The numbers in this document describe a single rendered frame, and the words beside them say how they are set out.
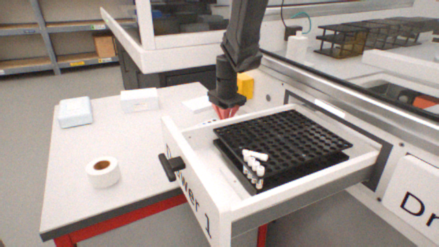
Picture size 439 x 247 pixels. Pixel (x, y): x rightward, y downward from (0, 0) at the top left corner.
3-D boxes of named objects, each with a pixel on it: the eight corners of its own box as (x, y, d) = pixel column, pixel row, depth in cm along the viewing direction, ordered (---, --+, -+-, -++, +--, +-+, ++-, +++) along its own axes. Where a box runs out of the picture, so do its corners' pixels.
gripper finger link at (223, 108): (225, 116, 82) (226, 88, 77) (241, 125, 77) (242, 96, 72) (208, 123, 78) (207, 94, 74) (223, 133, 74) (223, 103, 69)
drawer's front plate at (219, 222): (219, 263, 39) (219, 210, 34) (164, 156, 62) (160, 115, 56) (230, 259, 40) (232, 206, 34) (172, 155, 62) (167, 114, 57)
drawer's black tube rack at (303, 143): (255, 205, 46) (257, 177, 43) (212, 152, 60) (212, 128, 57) (345, 169, 55) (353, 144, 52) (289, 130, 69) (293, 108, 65)
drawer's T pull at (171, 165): (170, 184, 42) (169, 178, 41) (158, 158, 48) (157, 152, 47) (191, 178, 43) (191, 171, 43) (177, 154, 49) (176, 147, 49)
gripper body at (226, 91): (223, 91, 78) (223, 67, 75) (247, 103, 72) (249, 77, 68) (206, 97, 75) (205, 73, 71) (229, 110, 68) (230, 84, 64)
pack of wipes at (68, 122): (94, 123, 87) (90, 111, 85) (60, 130, 84) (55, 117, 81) (92, 106, 99) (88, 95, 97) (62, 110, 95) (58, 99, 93)
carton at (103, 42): (99, 58, 376) (94, 38, 363) (96, 53, 400) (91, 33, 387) (128, 55, 394) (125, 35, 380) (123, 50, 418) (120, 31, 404)
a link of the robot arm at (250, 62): (228, 27, 61) (246, 57, 59) (262, 21, 67) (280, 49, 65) (208, 59, 70) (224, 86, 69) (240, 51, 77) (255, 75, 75)
